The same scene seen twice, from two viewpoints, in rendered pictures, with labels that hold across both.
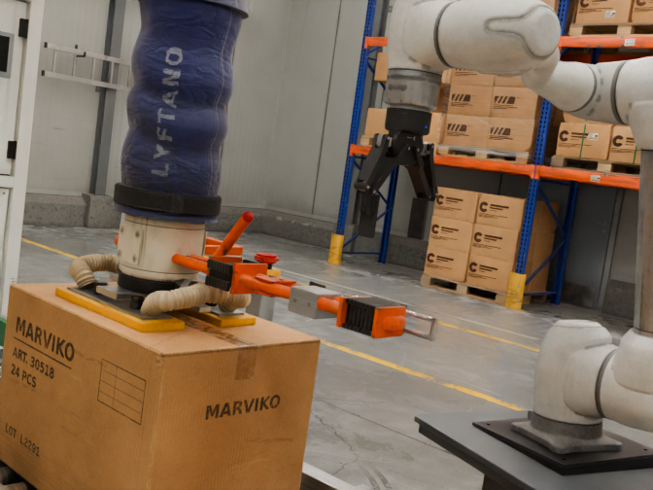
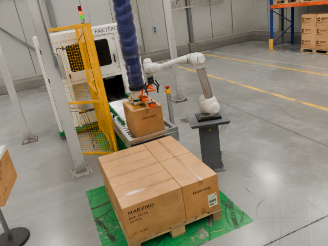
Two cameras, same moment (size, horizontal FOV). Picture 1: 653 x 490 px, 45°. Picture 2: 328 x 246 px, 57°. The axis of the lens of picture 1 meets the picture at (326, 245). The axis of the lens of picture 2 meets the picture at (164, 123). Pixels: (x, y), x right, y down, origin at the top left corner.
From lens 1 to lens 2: 2.69 m
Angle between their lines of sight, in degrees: 32
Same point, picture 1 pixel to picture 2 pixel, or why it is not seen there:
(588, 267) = not seen: outside the picture
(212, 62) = (134, 66)
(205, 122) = (136, 75)
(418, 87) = (148, 74)
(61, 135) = (177, 27)
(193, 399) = (139, 117)
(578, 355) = (201, 101)
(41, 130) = not seen: hidden behind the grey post
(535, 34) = (151, 70)
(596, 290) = not seen: outside the picture
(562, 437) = (202, 115)
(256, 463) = (153, 124)
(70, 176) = (182, 39)
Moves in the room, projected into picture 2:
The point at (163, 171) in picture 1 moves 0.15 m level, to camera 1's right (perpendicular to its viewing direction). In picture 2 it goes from (132, 84) to (141, 84)
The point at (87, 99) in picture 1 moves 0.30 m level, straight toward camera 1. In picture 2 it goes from (182, 13) to (182, 13)
